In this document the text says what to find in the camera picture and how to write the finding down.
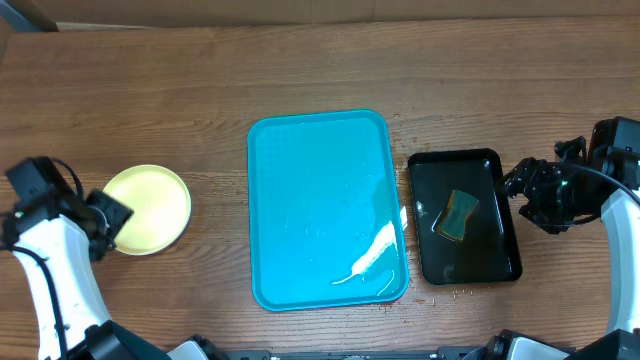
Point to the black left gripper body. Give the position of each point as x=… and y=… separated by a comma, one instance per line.
x=112, y=216

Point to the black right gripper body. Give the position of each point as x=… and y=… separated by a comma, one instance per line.
x=552, y=201

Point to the yellow-green plate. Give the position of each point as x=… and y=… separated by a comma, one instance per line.
x=161, y=205

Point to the green yellow sponge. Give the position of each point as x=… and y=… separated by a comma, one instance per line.
x=453, y=221

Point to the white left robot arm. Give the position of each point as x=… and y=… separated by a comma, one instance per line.
x=55, y=231

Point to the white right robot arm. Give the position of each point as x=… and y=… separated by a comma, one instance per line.
x=592, y=179

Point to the black water tray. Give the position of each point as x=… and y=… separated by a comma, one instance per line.
x=489, y=251

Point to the teal plastic tray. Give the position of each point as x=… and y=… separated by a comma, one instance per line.
x=326, y=226

